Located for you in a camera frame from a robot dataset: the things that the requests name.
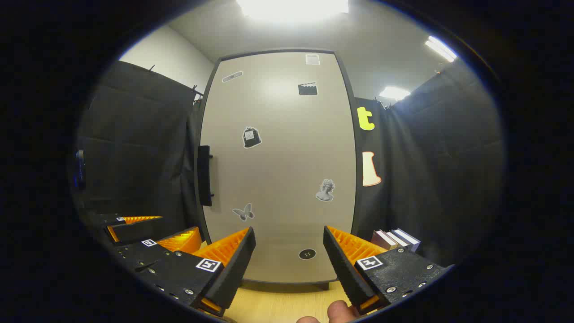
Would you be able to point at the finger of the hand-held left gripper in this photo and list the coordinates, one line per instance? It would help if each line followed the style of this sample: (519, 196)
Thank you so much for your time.
(181, 242)
(143, 231)

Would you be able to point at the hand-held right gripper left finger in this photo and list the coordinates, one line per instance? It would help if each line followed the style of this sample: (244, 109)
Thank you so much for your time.
(233, 273)

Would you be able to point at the white book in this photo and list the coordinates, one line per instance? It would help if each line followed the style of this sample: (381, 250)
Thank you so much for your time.
(397, 239)

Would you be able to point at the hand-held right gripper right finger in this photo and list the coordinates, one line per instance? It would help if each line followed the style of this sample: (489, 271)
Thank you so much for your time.
(345, 273)

